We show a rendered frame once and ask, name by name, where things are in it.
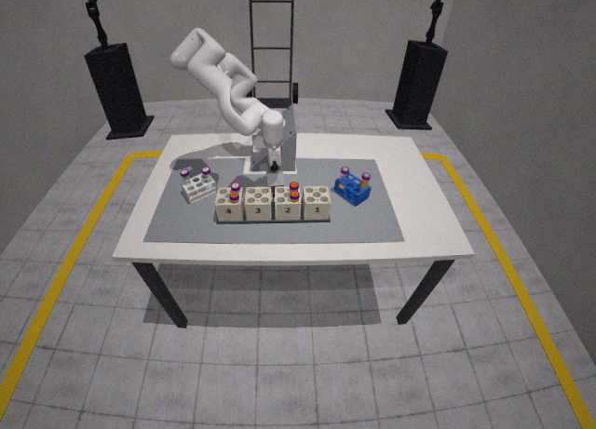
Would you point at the beige bucket adapter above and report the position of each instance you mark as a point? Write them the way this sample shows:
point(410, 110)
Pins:
point(225, 209)
point(285, 209)
point(261, 209)
point(316, 202)

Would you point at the blue tube rack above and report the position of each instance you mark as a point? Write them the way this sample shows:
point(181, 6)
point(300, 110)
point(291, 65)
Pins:
point(353, 193)

